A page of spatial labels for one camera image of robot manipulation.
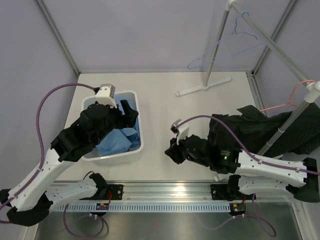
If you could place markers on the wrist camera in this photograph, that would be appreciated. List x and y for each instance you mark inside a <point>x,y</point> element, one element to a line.
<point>181,131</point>
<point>104,95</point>

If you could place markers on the white plastic basket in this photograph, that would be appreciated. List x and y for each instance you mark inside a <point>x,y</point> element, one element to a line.
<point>102,161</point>

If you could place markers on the blue shirt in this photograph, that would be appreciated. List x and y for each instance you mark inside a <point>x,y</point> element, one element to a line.
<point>120,141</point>

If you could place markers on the black striped shirt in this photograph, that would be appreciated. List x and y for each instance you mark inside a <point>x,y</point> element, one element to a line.
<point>254,129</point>

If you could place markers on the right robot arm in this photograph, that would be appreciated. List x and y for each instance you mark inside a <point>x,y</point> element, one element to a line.
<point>224,160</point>

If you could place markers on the white slotted cable duct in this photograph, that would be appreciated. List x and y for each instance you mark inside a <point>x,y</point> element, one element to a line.
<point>146,207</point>

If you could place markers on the white clothes rack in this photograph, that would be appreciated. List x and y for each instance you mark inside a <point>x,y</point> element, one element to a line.
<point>265,37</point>

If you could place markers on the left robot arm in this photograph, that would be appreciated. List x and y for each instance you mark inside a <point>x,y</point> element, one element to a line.
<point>31,202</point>

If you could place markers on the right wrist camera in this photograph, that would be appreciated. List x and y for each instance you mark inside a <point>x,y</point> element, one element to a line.
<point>181,131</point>

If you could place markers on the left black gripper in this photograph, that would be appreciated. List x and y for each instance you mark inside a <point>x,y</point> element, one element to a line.
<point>129,119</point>

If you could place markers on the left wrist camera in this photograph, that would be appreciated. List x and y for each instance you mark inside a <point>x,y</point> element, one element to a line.
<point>104,95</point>

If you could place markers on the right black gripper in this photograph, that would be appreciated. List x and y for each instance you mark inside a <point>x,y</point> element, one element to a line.
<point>174,151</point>

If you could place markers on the aluminium mounting rail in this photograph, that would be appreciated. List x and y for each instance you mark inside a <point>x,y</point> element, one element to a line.
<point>216,191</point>

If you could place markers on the blue wire hanger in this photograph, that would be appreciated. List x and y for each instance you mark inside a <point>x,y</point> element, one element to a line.
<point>199,63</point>

